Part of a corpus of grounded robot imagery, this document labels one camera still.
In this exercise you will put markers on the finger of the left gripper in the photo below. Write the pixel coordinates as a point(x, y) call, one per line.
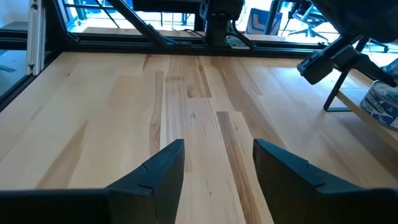
point(371, 67)

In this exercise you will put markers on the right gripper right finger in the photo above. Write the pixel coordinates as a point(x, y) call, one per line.
point(304, 199)

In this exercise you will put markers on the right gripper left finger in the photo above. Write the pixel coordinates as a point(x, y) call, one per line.
point(124, 205)

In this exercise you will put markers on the silver-lid tuna can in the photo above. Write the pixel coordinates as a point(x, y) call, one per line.
point(382, 107)

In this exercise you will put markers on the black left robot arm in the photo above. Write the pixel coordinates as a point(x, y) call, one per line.
point(219, 28)

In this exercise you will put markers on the wooden shelf with black legs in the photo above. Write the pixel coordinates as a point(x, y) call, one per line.
point(353, 95)

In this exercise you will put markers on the black office chair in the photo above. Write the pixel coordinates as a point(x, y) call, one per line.
point(309, 31)
point(379, 46)

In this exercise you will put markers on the blue sign with white chevron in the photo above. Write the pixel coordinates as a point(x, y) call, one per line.
point(261, 21)

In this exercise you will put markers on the silver aluminium upright profile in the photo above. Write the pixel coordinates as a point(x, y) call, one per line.
point(35, 34)

